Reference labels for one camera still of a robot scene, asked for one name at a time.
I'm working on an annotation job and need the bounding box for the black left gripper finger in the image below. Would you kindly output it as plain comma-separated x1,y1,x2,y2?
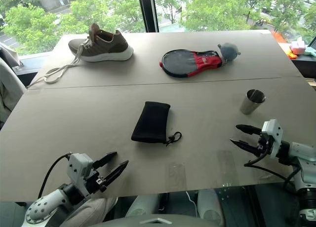
102,160,130,189
92,151,118,170

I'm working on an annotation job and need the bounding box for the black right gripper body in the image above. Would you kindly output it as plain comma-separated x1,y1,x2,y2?
256,132,274,157

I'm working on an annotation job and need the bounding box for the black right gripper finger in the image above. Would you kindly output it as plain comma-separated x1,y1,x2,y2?
236,124,262,136
229,138,260,157

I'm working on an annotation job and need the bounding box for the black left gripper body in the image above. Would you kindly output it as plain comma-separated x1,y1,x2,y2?
85,169,107,194

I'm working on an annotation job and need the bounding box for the stainless steel cup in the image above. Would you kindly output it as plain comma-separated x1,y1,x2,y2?
239,89,267,115

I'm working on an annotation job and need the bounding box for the beige fabric rounded shape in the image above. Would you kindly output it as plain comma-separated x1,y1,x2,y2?
60,196,119,227

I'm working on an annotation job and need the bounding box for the white rounded shape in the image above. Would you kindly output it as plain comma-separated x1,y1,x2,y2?
125,193,160,218
197,188,224,227

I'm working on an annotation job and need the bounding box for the grey plush toy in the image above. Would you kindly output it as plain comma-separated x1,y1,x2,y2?
217,42,241,65

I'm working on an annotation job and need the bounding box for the red black racket cover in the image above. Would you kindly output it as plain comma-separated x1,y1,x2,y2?
159,49,223,78

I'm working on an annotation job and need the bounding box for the pink tissue box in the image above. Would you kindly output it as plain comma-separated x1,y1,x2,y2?
289,36,307,56

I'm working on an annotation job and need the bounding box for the orange cloth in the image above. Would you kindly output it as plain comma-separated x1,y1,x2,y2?
271,30,298,59

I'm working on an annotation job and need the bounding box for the brown sneaker with white sole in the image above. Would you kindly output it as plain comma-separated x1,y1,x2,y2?
26,23,135,89

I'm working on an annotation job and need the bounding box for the light grey cloth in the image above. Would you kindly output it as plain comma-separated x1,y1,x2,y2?
0,56,27,130

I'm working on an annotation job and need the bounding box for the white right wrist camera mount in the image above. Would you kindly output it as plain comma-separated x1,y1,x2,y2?
261,118,283,159

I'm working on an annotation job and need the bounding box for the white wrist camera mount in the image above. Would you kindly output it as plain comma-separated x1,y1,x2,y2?
67,152,95,196
261,118,283,159

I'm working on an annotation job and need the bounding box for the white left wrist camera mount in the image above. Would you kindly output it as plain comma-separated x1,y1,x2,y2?
67,152,95,196

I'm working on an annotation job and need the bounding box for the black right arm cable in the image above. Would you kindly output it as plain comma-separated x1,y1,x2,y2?
243,151,302,189

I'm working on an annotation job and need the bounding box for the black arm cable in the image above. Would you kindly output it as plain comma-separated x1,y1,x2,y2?
243,151,302,189
37,152,73,199

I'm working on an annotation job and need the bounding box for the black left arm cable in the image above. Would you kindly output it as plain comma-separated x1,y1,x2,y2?
37,152,73,199

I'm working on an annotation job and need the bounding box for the black fabric pouch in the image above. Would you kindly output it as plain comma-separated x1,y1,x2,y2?
130,101,183,147

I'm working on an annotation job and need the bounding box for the thin white cable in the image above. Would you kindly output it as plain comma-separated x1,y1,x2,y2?
185,190,199,211

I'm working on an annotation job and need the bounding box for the black window frame post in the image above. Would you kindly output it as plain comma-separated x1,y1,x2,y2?
137,0,160,34

